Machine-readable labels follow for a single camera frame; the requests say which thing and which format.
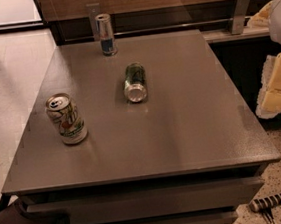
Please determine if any grey wall shelf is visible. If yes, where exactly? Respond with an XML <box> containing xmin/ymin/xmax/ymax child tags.
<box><xmin>202</xmin><ymin>27</ymin><xmax>270</xmax><ymax>44</ymax></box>

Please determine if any left metal wall bracket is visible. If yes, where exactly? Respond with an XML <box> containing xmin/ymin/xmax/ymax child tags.
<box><xmin>86</xmin><ymin>3</ymin><xmax>101</xmax><ymax>41</ymax></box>

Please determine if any silver blue energy drink can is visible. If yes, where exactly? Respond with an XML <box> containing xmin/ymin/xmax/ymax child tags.
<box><xmin>95</xmin><ymin>14</ymin><xmax>117</xmax><ymax>56</ymax></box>

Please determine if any right metal wall bracket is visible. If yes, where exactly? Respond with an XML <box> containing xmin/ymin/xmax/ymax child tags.
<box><xmin>229</xmin><ymin>0</ymin><xmax>250</xmax><ymax>34</ymax></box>

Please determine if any green soda can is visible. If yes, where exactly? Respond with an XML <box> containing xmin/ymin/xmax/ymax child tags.
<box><xmin>124</xmin><ymin>63</ymin><xmax>147</xmax><ymax>103</ymax></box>

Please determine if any grey drawer cabinet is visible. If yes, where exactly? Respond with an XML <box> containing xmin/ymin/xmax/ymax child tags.
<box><xmin>2</xmin><ymin>30</ymin><xmax>280</xmax><ymax>224</ymax></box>

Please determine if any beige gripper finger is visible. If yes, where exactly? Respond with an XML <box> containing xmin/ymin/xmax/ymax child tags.
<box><xmin>256</xmin><ymin>52</ymin><xmax>281</xmax><ymax>119</ymax></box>
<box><xmin>247</xmin><ymin>1</ymin><xmax>272</xmax><ymax>28</ymax></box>

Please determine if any metal wall bracket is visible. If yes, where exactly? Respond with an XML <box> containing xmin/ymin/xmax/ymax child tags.
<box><xmin>86</xmin><ymin>3</ymin><xmax>101</xmax><ymax>41</ymax></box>
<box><xmin>229</xmin><ymin>0</ymin><xmax>250</xmax><ymax>34</ymax></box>

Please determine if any white 7up can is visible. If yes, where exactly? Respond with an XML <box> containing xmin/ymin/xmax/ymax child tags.
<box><xmin>45</xmin><ymin>93</ymin><xmax>88</xmax><ymax>145</ymax></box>

